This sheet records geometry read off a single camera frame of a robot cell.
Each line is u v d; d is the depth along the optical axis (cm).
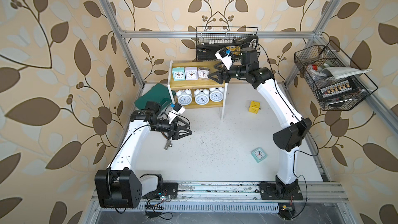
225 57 63
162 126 63
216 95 87
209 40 93
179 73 75
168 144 89
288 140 50
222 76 67
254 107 99
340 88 67
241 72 64
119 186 39
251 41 83
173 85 75
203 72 74
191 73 75
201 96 85
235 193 75
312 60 79
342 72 63
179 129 63
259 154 84
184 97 84
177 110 64
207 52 83
